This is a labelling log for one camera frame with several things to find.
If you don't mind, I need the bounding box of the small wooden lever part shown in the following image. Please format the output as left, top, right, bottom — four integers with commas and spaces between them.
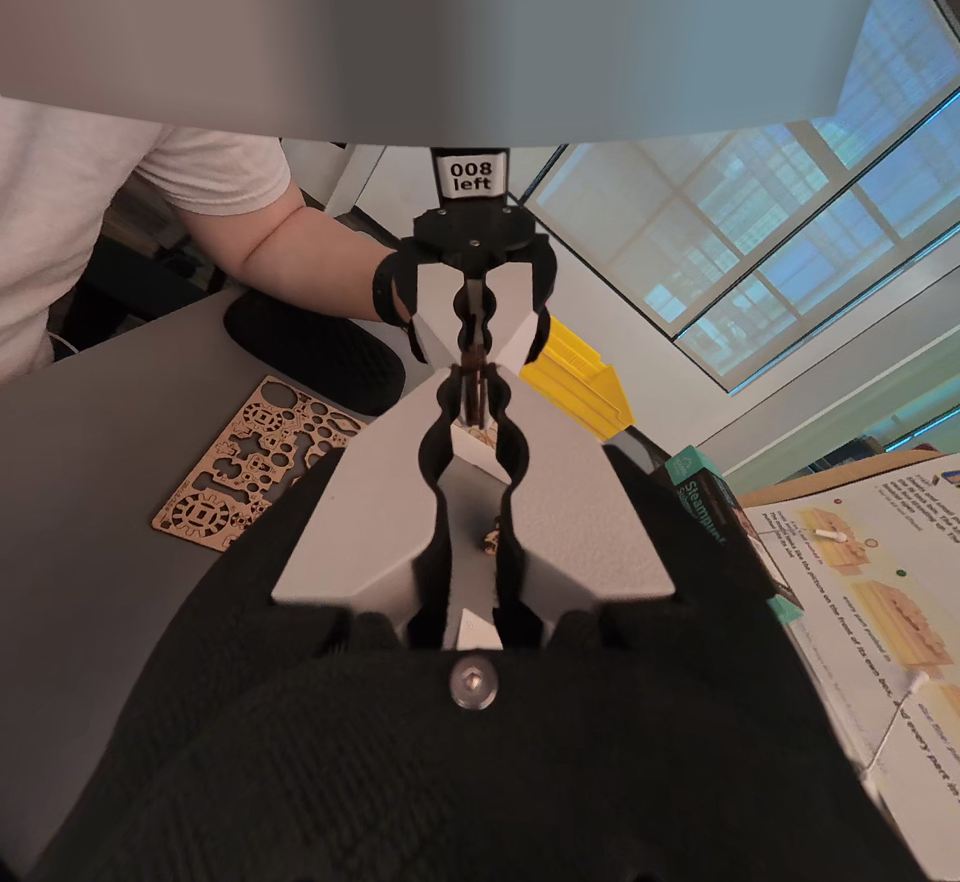
457, 342, 490, 427

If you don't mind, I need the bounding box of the window with grid frame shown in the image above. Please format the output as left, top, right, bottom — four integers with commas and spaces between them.
521, 0, 960, 396

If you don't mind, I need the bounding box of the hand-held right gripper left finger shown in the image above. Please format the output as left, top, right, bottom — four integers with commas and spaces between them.
271, 364, 462, 649

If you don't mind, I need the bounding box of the person in white shirt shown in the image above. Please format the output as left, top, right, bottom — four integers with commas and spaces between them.
0, 96, 292, 384

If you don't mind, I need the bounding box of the printed instruction sheet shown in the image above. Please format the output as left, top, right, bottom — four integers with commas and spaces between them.
742, 453, 960, 853

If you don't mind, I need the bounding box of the black and teal kit box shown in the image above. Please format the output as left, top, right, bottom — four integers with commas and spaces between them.
663, 444, 804, 624

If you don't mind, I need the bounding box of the laser-cut wooden parts sheet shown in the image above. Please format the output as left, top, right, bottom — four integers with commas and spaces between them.
152, 375, 366, 552

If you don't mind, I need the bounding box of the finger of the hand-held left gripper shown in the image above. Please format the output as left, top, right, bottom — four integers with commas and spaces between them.
408, 263, 481, 373
478, 261, 552, 375

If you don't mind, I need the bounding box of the brown cardboard board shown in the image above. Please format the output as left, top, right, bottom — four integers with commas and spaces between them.
738, 449, 945, 510

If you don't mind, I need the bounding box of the yellow plastic bin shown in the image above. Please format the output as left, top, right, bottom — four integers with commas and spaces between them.
519, 315, 636, 442

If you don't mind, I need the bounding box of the white cardboard box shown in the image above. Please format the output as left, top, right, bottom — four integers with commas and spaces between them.
450, 418, 513, 483

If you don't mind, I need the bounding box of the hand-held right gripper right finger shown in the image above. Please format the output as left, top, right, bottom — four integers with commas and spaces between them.
483, 363, 676, 649

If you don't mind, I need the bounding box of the person's left forearm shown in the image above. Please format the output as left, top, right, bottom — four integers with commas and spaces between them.
178, 183, 402, 324

